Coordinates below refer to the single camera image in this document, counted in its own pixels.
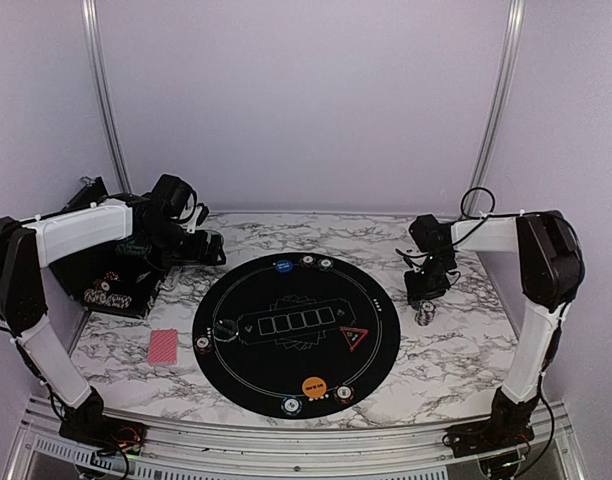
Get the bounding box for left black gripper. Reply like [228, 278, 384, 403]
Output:
[141, 219, 225, 266]

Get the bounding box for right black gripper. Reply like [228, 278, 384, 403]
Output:
[404, 253, 455, 305]

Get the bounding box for red black triangle all-in marker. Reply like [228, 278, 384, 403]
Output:
[340, 327, 369, 352]

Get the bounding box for red playing card deck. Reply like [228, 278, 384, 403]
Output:
[147, 329, 178, 366]

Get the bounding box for red chip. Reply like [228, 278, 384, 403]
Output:
[300, 255, 315, 267]
[194, 336, 213, 355]
[334, 385, 354, 405]

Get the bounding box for green chip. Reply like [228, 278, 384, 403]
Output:
[317, 258, 334, 271]

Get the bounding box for blue small blind button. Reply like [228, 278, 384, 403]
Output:
[273, 259, 294, 273]

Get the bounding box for orange big blind button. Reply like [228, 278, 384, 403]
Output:
[302, 376, 328, 401]

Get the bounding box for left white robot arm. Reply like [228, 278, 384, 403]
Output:
[0, 193, 226, 445]

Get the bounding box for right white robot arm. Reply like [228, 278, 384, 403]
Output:
[399, 210, 585, 448]

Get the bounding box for black poker chip case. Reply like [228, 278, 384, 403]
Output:
[49, 175, 170, 320]

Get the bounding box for clear round dealer button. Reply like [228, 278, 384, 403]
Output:
[213, 319, 238, 342]

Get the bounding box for round black poker mat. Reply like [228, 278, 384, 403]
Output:
[192, 252, 401, 420]

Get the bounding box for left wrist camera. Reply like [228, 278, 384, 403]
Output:
[150, 174, 209, 234]

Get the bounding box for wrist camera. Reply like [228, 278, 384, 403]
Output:
[408, 214, 444, 253]
[150, 174, 209, 234]

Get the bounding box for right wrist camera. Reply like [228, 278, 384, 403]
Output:
[408, 214, 444, 253]

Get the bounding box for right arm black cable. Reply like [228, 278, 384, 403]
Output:
[455, 187, 587, 321]

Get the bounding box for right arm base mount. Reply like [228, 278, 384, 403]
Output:
[442, 419, 535, 458]

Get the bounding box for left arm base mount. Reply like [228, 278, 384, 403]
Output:
[59, 417, 147, 455]

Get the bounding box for left aluminium frame post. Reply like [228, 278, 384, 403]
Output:
[81, 0, 133, 193]

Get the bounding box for aluminium frame post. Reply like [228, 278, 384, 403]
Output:
[469, 0, 526, 188]
[81, 0, 133, 193]

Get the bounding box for front aluminium rail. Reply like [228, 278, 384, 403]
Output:
[5, 394, 587, 480]

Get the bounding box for right aluminium frame post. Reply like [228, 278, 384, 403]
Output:
[469, 0, 526, 188]

